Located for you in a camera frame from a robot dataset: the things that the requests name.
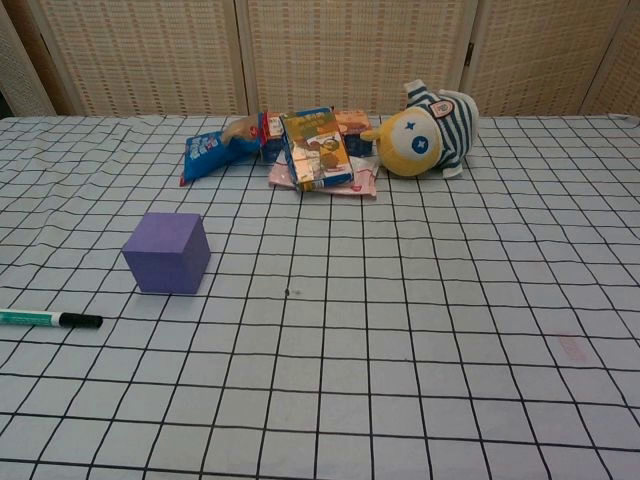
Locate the purple foam cube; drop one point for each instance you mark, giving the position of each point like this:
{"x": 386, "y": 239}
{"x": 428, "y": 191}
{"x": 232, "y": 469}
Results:
{"x": 165, "y": 255}

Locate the green and black marker pen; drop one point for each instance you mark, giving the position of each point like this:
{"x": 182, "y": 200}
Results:
{"x": 75, "y": 320}

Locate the pink snack packet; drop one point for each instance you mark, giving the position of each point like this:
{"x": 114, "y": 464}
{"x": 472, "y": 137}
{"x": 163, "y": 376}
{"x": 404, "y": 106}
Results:
{"x": 361, "y": 185}

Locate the yellow green snack box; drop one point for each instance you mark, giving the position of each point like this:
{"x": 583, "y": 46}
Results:
{"x": 315, "y": 150}

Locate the white checked tablecloth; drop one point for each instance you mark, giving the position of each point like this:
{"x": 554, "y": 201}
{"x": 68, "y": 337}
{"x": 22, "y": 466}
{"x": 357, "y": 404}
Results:
{"x": 350, "y": 350}

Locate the orange biscuit box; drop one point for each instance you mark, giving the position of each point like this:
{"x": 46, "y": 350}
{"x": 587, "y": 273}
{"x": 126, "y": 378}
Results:
{"x": 355, "y": 131}

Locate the yellow striped plush toy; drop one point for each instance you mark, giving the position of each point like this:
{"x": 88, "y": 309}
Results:
{"x": 415, "y": 145}

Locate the blue snack bag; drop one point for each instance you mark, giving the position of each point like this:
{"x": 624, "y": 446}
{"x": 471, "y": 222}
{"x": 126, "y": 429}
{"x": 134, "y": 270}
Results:
{"x": 205, "y": 155}

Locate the woven folding screen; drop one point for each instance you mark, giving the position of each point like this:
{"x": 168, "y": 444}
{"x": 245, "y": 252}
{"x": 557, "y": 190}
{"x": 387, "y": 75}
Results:
{"x": 150, "y": 50}

